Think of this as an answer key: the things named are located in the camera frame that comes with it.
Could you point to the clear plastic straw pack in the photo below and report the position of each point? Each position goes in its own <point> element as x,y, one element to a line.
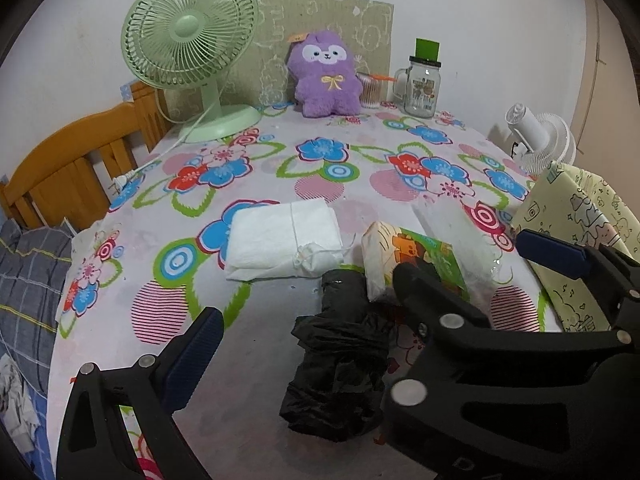
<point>478,259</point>

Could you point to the green patterned backboard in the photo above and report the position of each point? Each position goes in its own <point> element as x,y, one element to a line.
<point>261,77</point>

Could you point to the wooden bed headboard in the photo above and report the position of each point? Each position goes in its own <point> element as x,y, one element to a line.
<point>56,181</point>

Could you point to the yellow cartoon storage box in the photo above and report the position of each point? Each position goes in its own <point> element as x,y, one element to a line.
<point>578,207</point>

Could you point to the crumpled white cloth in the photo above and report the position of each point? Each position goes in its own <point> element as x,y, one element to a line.
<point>18,414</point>

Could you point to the toothpick jar orange lid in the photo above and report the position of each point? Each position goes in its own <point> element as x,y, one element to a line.
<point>373,89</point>

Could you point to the black plastic bag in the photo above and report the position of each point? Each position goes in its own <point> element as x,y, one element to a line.
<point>337,390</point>

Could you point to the white cloth pack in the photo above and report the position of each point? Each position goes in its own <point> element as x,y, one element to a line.
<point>293,240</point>

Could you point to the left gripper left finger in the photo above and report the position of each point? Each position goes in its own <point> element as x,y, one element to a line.
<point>94,442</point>

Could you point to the grey plaid pillow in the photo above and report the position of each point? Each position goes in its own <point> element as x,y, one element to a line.
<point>34,264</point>

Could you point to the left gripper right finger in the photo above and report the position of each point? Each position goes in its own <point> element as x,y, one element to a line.
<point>479,403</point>

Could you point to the floral tablecloth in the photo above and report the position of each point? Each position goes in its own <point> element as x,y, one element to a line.
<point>144,271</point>

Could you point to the beige door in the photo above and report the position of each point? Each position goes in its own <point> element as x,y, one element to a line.
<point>606,118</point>

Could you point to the glass mason jar green lid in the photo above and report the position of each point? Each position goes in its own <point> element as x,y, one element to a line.
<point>417,86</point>

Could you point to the green desk fan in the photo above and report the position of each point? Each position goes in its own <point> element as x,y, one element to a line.
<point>186,44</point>

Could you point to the white floor fan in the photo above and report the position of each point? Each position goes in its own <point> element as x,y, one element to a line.
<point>534,141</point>

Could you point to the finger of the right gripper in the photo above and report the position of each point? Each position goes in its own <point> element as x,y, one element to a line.
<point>611,277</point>

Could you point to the purple plush toy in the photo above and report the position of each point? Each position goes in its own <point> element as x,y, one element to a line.
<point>324,73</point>

